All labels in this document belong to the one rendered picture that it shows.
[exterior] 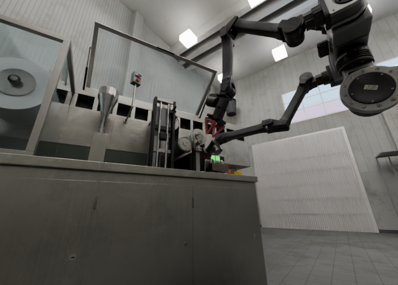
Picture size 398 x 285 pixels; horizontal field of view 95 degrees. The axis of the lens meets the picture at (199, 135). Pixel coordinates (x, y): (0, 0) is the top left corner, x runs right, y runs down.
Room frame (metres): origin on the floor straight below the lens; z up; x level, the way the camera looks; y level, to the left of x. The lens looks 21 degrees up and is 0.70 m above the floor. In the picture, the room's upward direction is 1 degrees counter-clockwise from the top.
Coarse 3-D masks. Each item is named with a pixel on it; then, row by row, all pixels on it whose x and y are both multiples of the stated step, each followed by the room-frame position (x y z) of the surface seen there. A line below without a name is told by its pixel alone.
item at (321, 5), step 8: (320, 0) 0.50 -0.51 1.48; (312, 8) 0.52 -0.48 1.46; (320, 8) 0.50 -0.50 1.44; (304, 16) 0.54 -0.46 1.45; (312, 16) 0.53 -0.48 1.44; (320, 16) 0.52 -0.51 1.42; (328, 16) 0.50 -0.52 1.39; (312, 24) 0.56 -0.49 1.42; (320, 24) 0.55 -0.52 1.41; (328, 24) 0.54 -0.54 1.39
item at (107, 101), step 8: (104, 96) 1.11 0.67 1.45; (112, 96) 1.13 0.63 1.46; (104, 104) 1.13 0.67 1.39; (112, 104) 1.16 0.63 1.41; (104, 112) 1.14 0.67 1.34; (104, 120) 1.16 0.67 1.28; (104, 128) 1.16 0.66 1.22; (96, 136) 1.12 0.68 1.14; (104, 136) 1.14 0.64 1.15; (96, 144) 1.12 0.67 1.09; (104, 144) 1.15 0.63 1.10; (96, 152) 1.13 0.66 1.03; (104, 152) 1.15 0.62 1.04; (88, 160) 1.11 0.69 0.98; (96, 160) 1.13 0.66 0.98
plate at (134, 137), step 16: (80, 112) 1.27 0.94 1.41; (64, 128) 1.24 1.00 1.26; (80, 128) 1.29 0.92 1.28; (96, 128) 1.34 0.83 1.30; (112, 128) 1.40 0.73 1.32; (128, 128) 1.46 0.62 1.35; (144, 128) 1.53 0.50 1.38; (80, 144) 1.30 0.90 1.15; (112, 144) 1.41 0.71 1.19; (128, 144) 1.47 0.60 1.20; (144, 144) 1.53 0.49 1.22; (208, 144) 1.88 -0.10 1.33; (224, 144) 1.99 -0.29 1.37; (240, 144) 2.11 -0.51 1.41; (240, 160) 2.10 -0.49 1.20
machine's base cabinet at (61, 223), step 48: (0, 192) 0.70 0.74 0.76; (48, 192) 0.77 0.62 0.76; (96, 192) 0.86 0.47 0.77; (144, 192) 0.97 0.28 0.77; (192, 192) 1.11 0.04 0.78; (240, 192) 1.29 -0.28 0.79; (0, 240) 0.73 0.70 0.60; (48, 240) 0.79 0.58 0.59; (96, 240) 0.88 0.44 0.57; (144, 240) 0.98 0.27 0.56; (192, 240) 1.11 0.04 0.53; (240, 240) 1.28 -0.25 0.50
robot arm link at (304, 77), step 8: (304, 72) 0.98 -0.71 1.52; (304, 80) 0.97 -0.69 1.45; (304, 88) 0.99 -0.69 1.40; (296, 96) 1.01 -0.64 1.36; (288, 104) 1.03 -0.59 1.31; (296, 104) 1.01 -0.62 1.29; (288, 112) 1.02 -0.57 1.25; (280, 120) 1.03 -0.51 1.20; (288, 120) 1.02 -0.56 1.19; (272, 128) 1.09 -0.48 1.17; (280, 128) 1.07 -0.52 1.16; (288, 128) 1.06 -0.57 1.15
